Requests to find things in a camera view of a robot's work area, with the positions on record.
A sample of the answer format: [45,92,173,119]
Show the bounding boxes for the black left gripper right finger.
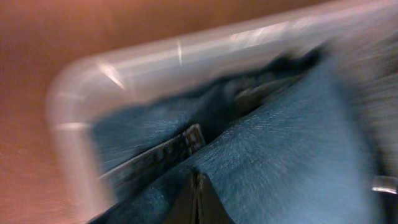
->
[197,173,234,224]

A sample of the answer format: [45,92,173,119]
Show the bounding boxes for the clear plastic storage bin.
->
[49,1,397,223]

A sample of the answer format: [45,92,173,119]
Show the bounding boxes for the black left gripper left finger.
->
[163,170,198,224]

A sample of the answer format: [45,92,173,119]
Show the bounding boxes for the light blue jeans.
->
[327,19,397,177]

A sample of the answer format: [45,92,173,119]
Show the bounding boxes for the dark blue jeans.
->
[92,47,385,223]

